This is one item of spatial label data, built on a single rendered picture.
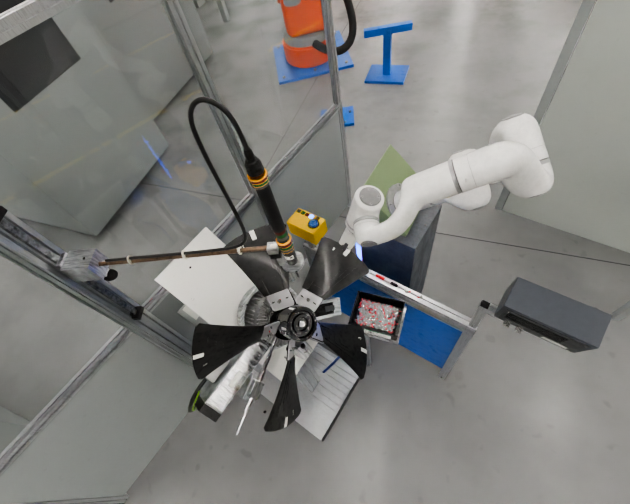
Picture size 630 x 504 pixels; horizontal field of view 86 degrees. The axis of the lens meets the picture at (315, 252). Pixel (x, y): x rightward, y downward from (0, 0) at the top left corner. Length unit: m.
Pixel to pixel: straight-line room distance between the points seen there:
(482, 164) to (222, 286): 0.96
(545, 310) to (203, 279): 1.14
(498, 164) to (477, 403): 1.73
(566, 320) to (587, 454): 1.37
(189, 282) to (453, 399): 1.71
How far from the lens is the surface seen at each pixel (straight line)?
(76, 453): 2.12
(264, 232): 1.16
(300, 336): 1.19
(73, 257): 1.24
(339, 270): 1.29
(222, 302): 1.35
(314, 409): 2.27
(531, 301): 1.26
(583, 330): 1.28
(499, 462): 2.38
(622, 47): 2.35
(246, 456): 2.43
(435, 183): 0.93
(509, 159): 0.92
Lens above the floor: 2.30
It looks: 55 degrees down
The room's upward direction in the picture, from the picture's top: 16 degrees counter-clockwise
